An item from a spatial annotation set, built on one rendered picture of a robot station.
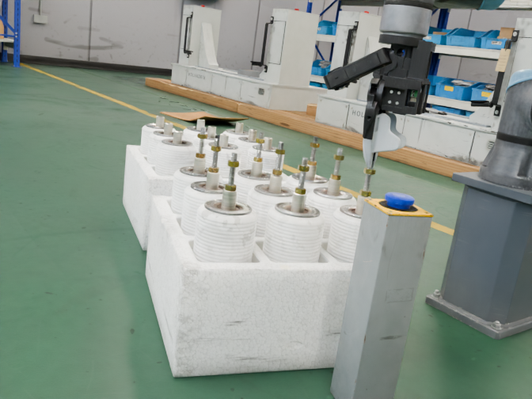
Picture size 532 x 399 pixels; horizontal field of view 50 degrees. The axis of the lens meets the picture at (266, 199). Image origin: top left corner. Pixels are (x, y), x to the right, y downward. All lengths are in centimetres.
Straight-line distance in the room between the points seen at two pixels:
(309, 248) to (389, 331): 19
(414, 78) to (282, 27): 339
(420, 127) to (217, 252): 244
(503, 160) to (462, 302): 31
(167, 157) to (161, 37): 639
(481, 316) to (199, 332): 63
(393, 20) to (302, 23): 343
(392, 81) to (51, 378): 68
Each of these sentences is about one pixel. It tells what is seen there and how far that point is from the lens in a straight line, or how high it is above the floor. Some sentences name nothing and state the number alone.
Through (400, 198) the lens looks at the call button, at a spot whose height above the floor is 33.
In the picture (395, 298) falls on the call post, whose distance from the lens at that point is 81.
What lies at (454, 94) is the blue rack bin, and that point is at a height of 30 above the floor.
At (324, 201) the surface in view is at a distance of 104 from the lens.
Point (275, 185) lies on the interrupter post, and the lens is 102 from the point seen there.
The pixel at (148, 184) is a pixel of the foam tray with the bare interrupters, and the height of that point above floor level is 17.
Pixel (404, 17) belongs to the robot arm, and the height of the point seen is 57.
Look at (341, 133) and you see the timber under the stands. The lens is 351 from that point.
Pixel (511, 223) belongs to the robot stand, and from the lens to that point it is 121.
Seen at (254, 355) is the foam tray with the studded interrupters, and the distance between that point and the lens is 93.
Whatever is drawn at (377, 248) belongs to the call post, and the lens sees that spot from 78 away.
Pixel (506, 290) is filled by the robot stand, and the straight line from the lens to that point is 125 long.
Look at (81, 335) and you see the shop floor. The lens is 102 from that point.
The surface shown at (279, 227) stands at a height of 23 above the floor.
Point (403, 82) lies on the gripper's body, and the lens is 91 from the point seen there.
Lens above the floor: 50
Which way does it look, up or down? 15 degrees down
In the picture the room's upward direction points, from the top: 8 degrees clockwise
